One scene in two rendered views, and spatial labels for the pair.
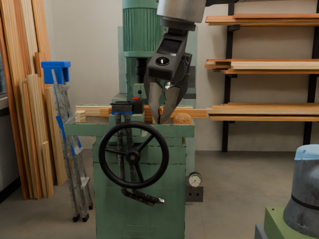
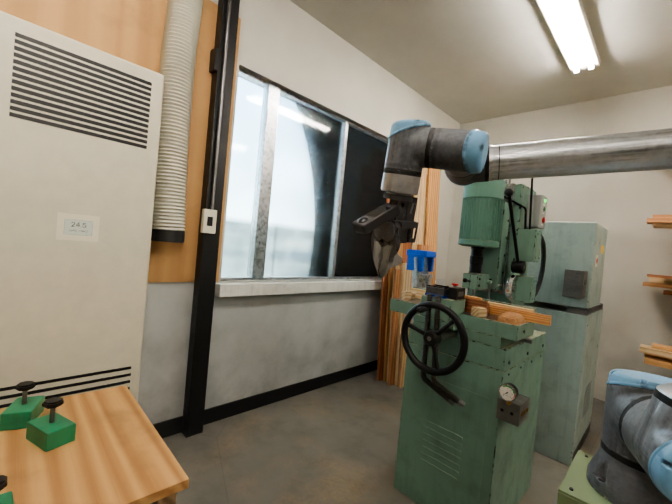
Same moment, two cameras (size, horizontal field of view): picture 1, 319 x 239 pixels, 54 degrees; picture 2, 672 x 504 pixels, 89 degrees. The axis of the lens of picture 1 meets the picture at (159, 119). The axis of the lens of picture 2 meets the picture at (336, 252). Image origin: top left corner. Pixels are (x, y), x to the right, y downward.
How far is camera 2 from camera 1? 0.51 m
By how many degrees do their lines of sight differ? 43
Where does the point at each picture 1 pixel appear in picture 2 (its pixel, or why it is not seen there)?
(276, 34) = not seen: outside the picture
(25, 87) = (398, 273)
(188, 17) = (394, 189)
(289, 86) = not seen: outside the picture
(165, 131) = (483, 325)
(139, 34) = (472, 222)
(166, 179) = (478, 382)
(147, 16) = (483, 205)
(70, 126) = (394, 302)
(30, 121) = not seen: hidden behind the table
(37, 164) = (394, 349)
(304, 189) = (608, 426)
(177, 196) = (489, 408)
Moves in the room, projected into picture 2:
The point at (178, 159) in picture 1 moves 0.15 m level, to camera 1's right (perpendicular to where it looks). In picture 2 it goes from (494, 363) to (537, 375)
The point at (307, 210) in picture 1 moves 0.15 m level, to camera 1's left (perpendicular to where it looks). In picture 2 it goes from (611, 460) to (535, 431)
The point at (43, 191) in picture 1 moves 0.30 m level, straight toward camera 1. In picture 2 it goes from (395, 379) to (388, 392)
